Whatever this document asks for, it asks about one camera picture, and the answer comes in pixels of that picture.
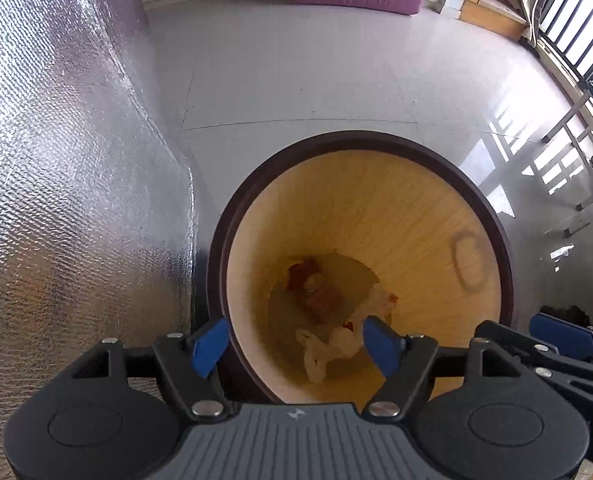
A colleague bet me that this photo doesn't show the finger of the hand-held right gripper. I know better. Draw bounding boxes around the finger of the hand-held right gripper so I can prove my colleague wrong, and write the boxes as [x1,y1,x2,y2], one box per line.
[474,320,593,413]
[529,312,593,363]

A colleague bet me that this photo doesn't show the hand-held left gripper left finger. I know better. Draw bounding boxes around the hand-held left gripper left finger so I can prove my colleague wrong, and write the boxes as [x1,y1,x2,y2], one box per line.
[71,317,237,422]

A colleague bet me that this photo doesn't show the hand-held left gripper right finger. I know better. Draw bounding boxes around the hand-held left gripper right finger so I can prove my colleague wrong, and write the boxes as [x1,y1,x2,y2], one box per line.
[361,315,522,418]

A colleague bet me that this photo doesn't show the round wooden bin dark rim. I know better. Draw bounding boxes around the round wooden bin dark rim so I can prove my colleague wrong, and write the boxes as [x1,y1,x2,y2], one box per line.
[207,131,515,406]

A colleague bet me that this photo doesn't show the white crumpled plastic bag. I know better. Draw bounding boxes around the white crumpled plastic bag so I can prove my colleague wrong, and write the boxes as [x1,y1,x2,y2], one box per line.
[295,285,400,383]

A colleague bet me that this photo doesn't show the brown crumpled snack wrapper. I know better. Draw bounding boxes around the brown crumpled snack wrapper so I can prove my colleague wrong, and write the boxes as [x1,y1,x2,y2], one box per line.
[286,256,345,323]

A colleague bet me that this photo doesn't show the white wooden bench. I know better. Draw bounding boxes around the white wooden bench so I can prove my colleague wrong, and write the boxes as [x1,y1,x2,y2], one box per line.
[543,94,593,311]

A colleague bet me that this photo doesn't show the silver foil insulation sheet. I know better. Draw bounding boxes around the silver foil insulation sheet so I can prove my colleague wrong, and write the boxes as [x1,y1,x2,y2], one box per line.
[0,0,198,413]

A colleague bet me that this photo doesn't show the wooden stair steps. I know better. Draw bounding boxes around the wooden stair steps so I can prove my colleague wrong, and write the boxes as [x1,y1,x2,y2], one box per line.
[459,0,532,42]

